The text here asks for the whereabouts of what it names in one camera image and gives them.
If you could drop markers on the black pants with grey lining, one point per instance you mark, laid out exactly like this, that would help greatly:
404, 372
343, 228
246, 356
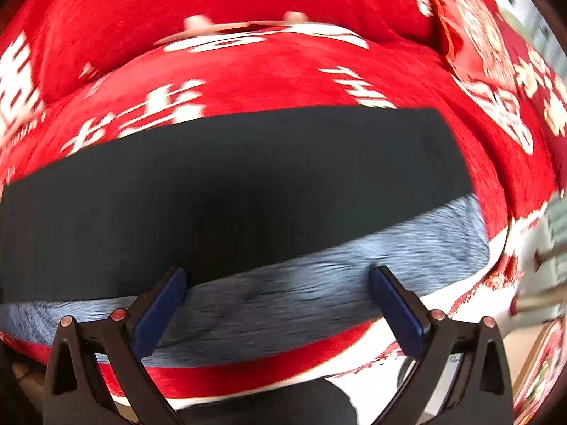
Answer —
265, 186

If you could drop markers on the dark cloth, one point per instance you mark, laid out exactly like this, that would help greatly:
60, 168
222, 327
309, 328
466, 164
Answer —
288, 403

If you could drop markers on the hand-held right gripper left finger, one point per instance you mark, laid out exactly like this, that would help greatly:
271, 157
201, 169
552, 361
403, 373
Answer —
159, 314

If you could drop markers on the red printed sofa cover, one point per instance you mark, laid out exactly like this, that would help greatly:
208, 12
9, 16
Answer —
265, 75

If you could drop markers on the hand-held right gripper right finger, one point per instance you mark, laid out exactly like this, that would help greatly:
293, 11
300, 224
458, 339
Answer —
398, 314

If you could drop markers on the red printed cushion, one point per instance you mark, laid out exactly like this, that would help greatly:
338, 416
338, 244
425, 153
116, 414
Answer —
469, 31

